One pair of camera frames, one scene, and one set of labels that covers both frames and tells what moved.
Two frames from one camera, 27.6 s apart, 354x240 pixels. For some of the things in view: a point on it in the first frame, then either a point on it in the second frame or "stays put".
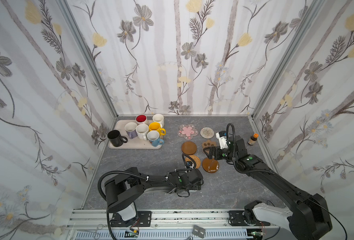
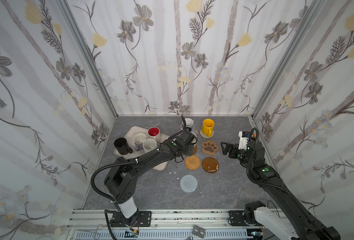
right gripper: x=214 y=153 -> x=233 y=149
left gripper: x=199 y=177 -> x=189 y=143
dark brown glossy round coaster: x=210 y=165 stays put
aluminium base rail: x=92 y=224 stays put
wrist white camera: x=222 y=141 -> x=244 y=136
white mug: x=141 y=130 -> x=149 y=144
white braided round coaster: x=207 y=132 stays put
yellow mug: x=156 y=126 -> x=207 y=127
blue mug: x=153 y=137 -> x=189 y=123
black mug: x=115 y=139 -> x=121 y=146
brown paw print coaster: x=208 y=143 stays put
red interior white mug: x=140 y=119 -> x=154 y=132
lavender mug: x=130 y=128 -> x=139 y=139
